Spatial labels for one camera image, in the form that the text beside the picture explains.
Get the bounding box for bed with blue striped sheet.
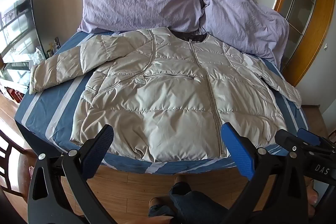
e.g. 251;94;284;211
14;30;306;175

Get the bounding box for wooden glass panel door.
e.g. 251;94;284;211
232;0;336;88

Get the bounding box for person's right hand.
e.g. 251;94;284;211
305;179;320;217

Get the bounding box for glass television stand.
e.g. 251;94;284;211
0;59;36;104

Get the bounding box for clear plastic wrap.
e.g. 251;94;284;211
31;47;45;65

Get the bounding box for person's blue jeans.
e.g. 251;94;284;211
148;183;238;224

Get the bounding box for beige puffer jacket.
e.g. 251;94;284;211
29;27;302;163

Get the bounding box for dark wooden chair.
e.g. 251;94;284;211
0;130;36;205

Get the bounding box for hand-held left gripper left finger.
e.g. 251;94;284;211
28;124;115;224

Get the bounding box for person's left hand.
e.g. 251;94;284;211
147;215;174;224

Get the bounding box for black flat screen television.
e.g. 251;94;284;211
0;0;47;60

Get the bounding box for brown shoe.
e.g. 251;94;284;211
148;197;169;216

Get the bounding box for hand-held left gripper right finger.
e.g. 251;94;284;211
221;122;307;224

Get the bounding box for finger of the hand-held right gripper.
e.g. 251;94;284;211
274;129;302;152
297;128;328;147

